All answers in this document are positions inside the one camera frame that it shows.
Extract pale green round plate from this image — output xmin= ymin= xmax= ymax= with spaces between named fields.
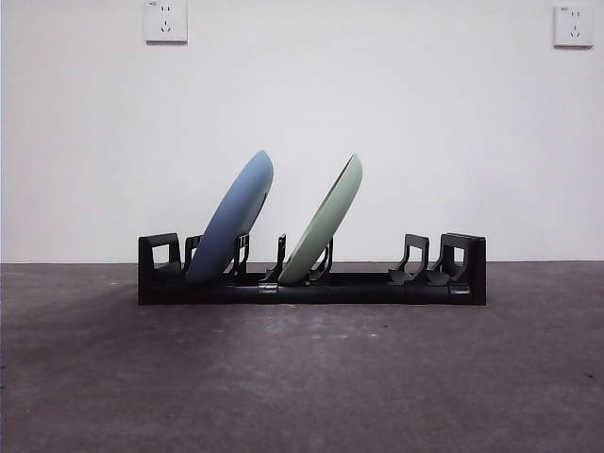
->
xmin=277 ymin=152 xmax=365 ymax=286

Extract blue round plate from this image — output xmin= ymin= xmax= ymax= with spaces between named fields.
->
xmin=184 ymin=149 xmax=276 ymax=285

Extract black plastic plate rack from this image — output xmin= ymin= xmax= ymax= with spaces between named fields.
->
xmin=137 ymin=231 xmax=488 ymax=307

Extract white wall socket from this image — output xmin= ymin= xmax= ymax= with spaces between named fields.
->
xmin=144 ymin=0 xmax=189 ymax=46
xmin=553 ymin=4 xmax=595 ymax=49

